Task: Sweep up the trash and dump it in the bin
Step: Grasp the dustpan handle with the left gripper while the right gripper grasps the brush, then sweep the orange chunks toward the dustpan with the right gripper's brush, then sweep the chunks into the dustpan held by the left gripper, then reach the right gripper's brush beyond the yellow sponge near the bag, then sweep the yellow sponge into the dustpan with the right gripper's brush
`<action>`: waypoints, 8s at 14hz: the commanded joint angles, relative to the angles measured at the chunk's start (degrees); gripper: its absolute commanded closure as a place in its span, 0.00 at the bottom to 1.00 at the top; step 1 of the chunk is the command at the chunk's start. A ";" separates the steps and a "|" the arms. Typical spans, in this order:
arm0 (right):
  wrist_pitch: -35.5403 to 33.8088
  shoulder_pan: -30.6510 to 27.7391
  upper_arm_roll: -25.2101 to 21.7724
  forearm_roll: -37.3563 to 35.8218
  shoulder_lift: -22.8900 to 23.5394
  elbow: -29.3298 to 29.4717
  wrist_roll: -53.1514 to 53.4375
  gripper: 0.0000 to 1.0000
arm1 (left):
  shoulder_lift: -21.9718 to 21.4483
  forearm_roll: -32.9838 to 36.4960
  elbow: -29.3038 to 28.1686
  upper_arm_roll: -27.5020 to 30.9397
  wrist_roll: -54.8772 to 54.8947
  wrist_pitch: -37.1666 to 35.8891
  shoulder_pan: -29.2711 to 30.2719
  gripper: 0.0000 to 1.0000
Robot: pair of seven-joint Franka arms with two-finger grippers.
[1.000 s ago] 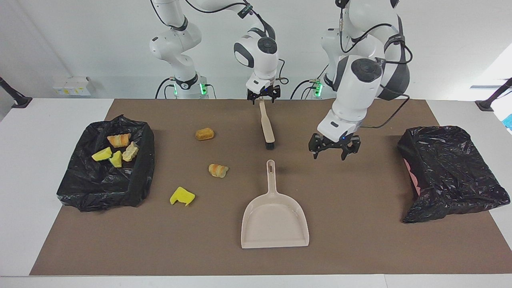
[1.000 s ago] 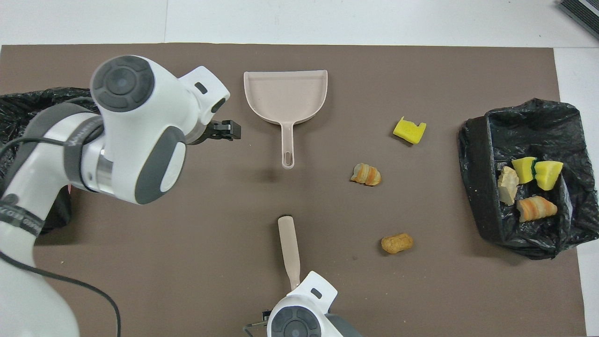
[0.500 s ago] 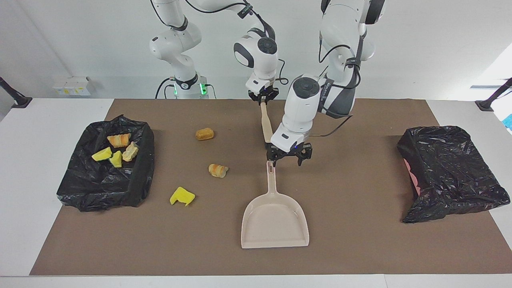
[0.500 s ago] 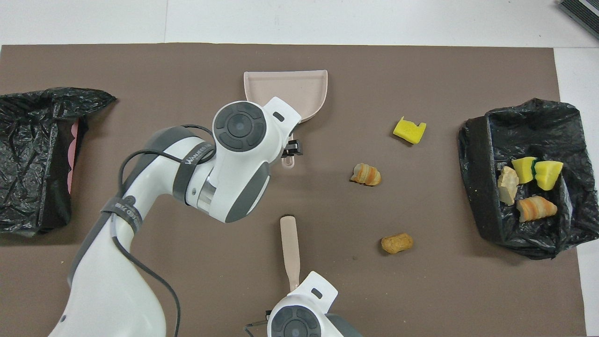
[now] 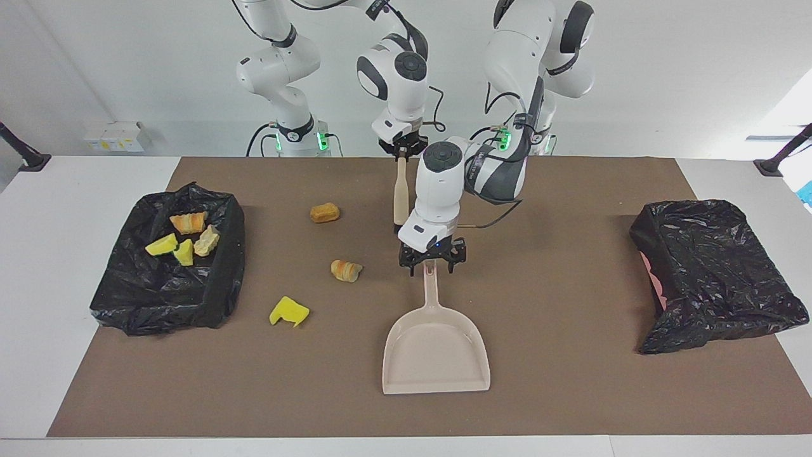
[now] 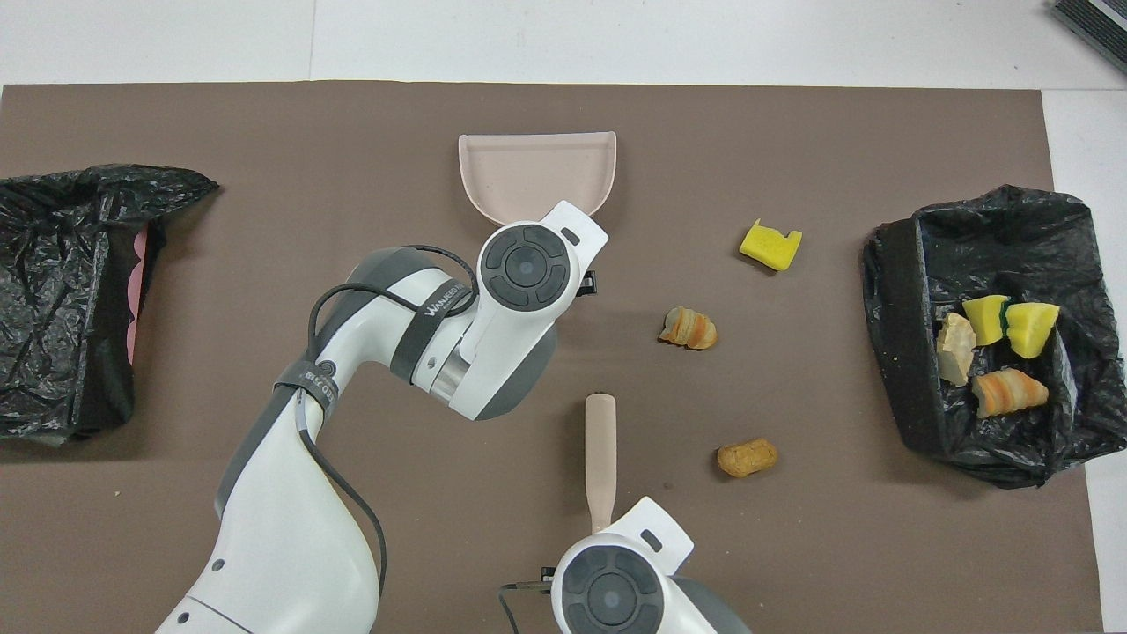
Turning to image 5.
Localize beige hand brush black bristles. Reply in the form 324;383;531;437
393;154;411;233

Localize striped croissant piece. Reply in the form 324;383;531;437
193;224;221;257
169;212;209;235
331;259;363;283

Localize beige plastic dustpan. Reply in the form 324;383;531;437
382;262;492;395

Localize black bag lined bin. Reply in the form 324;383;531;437
90;182;247;336

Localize black bag bin pink liner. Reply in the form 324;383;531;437
629;200;809;355

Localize brown table mat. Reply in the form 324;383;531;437
48;157;812;437

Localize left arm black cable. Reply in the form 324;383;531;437
457;79;540;230

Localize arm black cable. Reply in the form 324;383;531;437
424;86;447;135
457;79;540;230

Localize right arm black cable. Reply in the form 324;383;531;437
424;86;447;135

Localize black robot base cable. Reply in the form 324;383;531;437
246;123;275;157

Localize white wall outlet box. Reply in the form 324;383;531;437
84;121;152;153

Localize black camera stand foot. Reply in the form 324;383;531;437
754;124;812;177
0;121;51;172

